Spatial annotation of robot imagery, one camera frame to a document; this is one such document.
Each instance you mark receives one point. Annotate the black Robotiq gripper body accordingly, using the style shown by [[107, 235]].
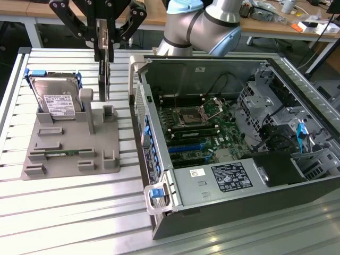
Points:
[[101, 9]]

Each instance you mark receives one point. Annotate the open black PC case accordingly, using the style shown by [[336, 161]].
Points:
[[239, 212]]

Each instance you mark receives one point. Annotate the blue expansion slot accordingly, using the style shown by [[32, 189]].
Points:
[[186, 148]]

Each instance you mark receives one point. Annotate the electronics in clear bag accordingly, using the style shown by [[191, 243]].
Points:
[[257, 12]]

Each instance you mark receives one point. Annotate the black RAM slot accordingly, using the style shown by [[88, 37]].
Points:
[[180, 98], [183, 103]]

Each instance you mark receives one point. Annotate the thin metal locking lever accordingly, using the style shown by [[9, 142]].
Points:
[[176, 102]]

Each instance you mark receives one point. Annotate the black monitor stand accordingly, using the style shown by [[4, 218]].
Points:
[[334, 6]]

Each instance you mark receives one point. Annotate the green motherboard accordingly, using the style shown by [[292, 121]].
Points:
[[225, 132]]

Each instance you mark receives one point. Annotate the wooden desk with white frame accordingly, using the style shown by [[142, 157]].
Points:
[[21, 6]]

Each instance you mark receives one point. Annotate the grey plastic parts rack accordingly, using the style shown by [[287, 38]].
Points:
[[71, 138]]

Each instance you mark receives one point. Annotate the CPU socket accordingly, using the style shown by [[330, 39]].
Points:
[[189, 117]]

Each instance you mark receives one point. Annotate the blue slot retention clips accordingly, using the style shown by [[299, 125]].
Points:
[[152, 146]]

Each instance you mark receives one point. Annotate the black RAM stick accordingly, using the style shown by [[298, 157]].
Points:
[[195, 133]]

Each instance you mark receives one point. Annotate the orange and white box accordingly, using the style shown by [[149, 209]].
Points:
[[302, 26]]

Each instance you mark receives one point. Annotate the grey power supply unit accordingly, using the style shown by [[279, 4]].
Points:
[[207, 186]]

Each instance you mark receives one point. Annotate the grey metal case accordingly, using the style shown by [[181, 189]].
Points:
[[328, 91]]

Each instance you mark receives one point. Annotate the black expansion slot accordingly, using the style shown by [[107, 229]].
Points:
[[188, 161]]

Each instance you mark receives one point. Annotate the graphics card with metal bracket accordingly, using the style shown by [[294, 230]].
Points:
[[104, 79]]

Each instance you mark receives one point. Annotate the silver disk bay cage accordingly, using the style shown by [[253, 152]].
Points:
[[260, 106]]

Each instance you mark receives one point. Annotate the green RAM stick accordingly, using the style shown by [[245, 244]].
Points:
[[62, 153]]

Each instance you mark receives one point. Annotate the hard disk with blue carrier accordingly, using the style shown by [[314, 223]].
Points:
[[57, 98]]

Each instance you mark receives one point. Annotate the metal socket cover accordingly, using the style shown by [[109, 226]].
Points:
[[213, 106]]

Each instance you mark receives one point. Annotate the white cup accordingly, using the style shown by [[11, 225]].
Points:
[[288, 6]]

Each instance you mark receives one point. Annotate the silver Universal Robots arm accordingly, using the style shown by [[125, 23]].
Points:
[[199, 24]]

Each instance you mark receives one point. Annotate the black plastic cover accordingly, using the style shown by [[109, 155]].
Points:
[[279, 170]]

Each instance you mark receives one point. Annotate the white box with black print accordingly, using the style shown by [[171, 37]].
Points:
[[328, 27]]

